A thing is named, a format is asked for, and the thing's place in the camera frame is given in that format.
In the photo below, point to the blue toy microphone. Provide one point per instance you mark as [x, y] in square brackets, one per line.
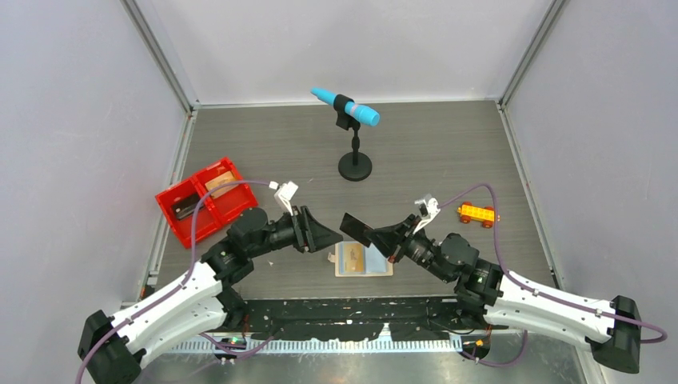
[349, 113]

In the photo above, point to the black credit card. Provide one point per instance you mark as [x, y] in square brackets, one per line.
[356, 229]

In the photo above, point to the beige card holder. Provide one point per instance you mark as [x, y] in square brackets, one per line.
[376, 265]

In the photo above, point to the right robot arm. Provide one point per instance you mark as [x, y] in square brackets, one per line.
[488, 296]

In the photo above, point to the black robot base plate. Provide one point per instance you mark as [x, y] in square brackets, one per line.
[352, 319]

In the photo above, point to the yellow toy brick car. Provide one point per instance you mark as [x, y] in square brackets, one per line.
[486, 216]

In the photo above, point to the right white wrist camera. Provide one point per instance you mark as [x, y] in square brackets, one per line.
[428, 208]

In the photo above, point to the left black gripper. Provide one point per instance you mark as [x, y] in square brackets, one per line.
[308, 233]

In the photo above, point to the tan card case in bin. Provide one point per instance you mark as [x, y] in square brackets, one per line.
[221, 184]

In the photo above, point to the black card case in bin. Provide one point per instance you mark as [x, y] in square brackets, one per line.
[185, 207]

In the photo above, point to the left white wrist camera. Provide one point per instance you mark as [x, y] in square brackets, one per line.
[283, 194]

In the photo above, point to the gold credit card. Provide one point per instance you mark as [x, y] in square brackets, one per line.
[352, 258]

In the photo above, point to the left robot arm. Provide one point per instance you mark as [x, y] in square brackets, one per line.
[116, 348]

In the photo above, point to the black microphone stand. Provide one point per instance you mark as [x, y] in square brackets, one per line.
[355, 166]

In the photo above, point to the red two-compartment bin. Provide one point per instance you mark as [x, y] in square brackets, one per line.
[211, 215]

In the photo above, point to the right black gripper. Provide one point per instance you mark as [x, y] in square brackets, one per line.
[396, 238]

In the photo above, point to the ribbed metal front rail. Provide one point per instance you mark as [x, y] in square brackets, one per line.
[381, 344]

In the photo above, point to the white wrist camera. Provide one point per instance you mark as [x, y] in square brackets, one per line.
[428, 208]
[283, 194]

